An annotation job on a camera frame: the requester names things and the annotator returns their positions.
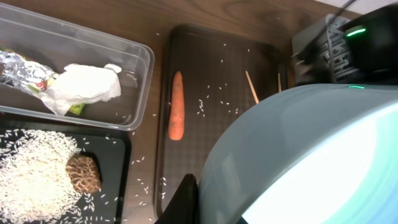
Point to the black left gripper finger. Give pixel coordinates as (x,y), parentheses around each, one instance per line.
(183,206)

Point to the orange carrot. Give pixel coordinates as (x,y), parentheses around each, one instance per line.
(177,109)

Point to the brown cookie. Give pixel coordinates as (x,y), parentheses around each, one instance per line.
(84,174)

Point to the light blue rice bowl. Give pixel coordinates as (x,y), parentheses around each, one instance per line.
(323,153)

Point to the white napkin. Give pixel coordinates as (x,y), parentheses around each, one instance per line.
(82,84)

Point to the foil yellow snack wrapper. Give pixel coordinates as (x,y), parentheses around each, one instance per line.
(27,75)

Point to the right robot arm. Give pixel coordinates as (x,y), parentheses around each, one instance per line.
(372,42)

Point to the grey dishwasher rack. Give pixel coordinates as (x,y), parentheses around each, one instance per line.
(332,59)

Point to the black plastic tray bin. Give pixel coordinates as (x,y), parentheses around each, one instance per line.
(111,150)

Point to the brown serving tray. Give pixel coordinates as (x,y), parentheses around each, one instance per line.
(216,93)

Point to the white rice pile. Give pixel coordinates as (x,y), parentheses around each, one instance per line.
(34,183)

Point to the right wooden chopstick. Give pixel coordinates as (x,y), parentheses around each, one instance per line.
(279,83)

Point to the clear plastic bin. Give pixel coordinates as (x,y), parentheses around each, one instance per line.
(57,43)

